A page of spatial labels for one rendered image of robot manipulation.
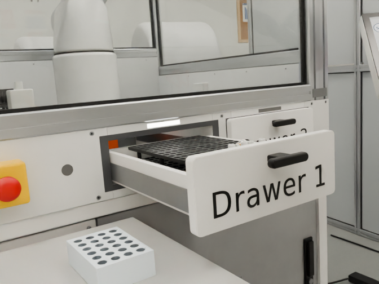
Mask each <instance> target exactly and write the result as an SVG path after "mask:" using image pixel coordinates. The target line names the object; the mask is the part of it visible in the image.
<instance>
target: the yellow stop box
mask: <svg viewBox="0 0 379 284"><path fill-rule="evenodd" d="M6 176H10V177H13V178H15V179H17V180H18V181H19V183H20V184H21V193H20V195H19V196H18V197H17V199H15V200H13V201H11V202H3V201H0V209H2V208H7V207H12V206H17V205H22V204H26V203H29V202H30V194H29V186H28V178H27V170H26V165H25V162H23V161H22V160H20V159H13V160H9V161H2V162H0V178H3V177H6Z"/></svg>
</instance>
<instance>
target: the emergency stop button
mask: <svg viewBox="0 0 379 284"><path fill-rule="evenodd" d="M20 193H21V184H20V183H19V181H18V180H17V179H15V178H14V177H10V176H6V177H2V178H0V201H3V202H11V201H13V200H15V199H17V197H18V196H19V195H20Z"/></svg>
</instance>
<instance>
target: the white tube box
mask: <svg viewBox="0 0 379 284"><path fill-rule="evenodd" d="M67 250H68V259H69V264H70V265H71V266H72V267H73V268H74V269H75V270H76V272H77V273H78V274H79V275H80V276H81V277H82V278H83V279H84V280H85V281H86V282H87V283H88V284H133V283H136V282H139V281H142V280H144V279H147V278H149V277H152V276H155V275H156V269H155V256H154V250H153V249H151V248H150V247H148V246H147V245H145V244H144V243H142V242H141V241H139V240H137V239H136V238H134V237H133V236H131V235H129V234H128V233H126V232H125V231H123V230H122V229H120V228H119V227H113V228H109V229H106V230H101V231H99V232H95V233H91V234H88V235H85V236H81V237H77V238H74V239H70V240H67Z"/></svg>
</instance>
